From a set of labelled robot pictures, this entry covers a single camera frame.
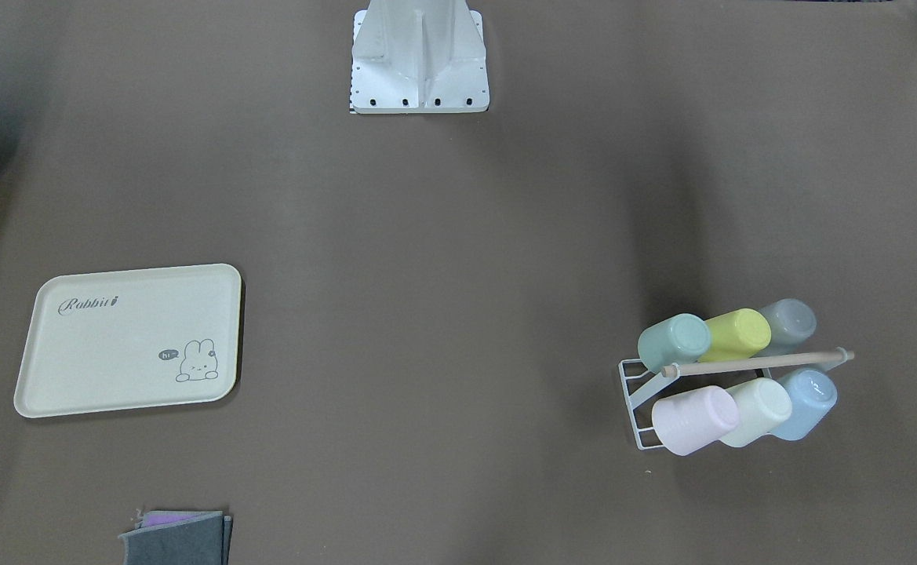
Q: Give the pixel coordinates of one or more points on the cream rabbit tray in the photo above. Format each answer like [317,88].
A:
[109,341]

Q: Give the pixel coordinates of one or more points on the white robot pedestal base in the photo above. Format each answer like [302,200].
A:
[418,57]

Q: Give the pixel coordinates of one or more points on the grey folded cloth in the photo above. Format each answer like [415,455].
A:
[178,537]

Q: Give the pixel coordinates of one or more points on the light blue cup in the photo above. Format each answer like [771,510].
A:
[812,395]

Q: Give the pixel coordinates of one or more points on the white wire cup rack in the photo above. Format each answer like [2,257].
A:
[642,388]

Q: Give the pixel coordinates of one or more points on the green cup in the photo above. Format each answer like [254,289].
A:
[681,339]

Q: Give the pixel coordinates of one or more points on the cream white cup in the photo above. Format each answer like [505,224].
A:
[762,405]

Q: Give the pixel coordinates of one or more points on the grey cup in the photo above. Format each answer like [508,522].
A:
[791,322]

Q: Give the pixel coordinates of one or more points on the yellow cup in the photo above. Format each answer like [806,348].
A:
[737,335]

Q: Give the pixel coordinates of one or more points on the pink cup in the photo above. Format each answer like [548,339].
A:
[692,420]

